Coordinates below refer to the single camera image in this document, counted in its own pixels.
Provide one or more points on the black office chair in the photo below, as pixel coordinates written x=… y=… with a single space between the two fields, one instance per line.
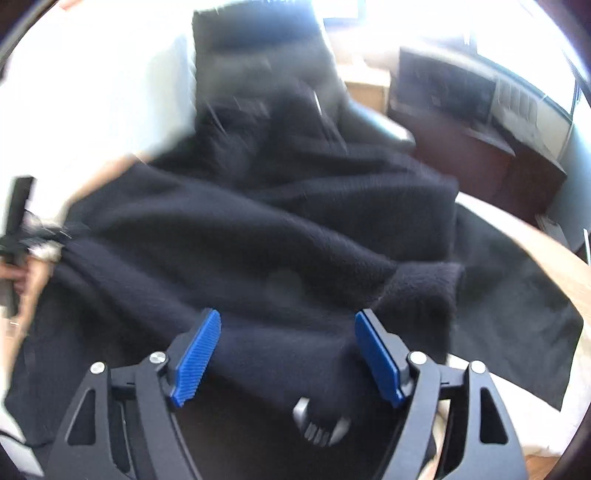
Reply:
x=258 y=50

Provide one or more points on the black knit sweater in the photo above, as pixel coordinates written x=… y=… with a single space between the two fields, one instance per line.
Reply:
x=254 y=240

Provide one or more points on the white radiator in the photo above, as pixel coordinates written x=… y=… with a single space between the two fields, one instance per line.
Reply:
x=519 y=98

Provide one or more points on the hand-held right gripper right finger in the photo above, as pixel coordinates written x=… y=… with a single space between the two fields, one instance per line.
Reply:
x=376 y=357

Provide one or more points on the white cloth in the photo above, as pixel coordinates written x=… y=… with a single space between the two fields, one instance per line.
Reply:
x=531 y=424

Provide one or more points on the dark wooden desk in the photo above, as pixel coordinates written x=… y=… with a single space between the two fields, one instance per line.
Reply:
x=480 y=157

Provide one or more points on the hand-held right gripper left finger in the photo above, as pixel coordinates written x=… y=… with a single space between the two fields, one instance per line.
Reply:
x=197 y=359

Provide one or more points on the person's left hand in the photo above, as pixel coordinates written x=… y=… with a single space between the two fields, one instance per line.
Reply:
x=34 y=277

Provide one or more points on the black monitor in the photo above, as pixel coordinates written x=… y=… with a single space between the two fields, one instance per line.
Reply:
x=443 y=85

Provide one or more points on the light wooden cabinet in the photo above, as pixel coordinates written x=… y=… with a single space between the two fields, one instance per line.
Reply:
x=367 y=94

